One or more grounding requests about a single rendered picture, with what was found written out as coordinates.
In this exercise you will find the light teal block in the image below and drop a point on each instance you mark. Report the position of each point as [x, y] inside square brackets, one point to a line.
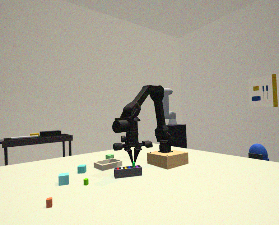
[63, 179]

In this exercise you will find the small teal cube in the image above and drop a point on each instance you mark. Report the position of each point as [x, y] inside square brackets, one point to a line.
[81, 169]

